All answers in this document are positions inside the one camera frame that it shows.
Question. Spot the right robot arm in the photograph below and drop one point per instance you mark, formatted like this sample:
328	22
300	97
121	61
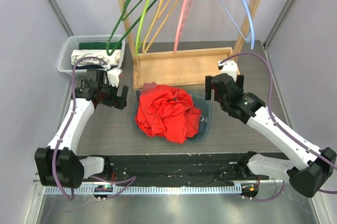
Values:
307	166

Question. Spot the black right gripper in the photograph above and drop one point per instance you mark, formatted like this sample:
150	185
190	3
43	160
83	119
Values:
221	87

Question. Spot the maroon tank top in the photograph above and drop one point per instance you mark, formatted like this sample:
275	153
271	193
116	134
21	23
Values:
148	86

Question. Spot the pink hanger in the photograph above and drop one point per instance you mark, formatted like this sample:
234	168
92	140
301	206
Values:
181	23

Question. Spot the folded white printed shirt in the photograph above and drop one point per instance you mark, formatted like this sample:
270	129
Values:
95	57

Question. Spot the folded green garment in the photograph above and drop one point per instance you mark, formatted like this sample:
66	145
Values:
98	46

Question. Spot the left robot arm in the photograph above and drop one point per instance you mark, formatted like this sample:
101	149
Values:
57	164

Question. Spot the wooden clothes rack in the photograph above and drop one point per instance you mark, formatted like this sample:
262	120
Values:
186	67

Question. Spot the lime green hanger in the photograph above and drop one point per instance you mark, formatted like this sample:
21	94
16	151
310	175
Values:
147	7

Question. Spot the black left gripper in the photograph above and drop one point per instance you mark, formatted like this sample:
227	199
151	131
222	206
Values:
117	101

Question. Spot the white slotted cable duct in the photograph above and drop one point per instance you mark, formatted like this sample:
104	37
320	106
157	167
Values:
97	189

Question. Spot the red tank top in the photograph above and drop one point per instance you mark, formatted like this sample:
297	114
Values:
168	112

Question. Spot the yellow hanger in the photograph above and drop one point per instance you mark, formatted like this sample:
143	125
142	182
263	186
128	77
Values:
164	10

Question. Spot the teal plastic bin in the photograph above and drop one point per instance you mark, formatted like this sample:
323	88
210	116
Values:
199	102

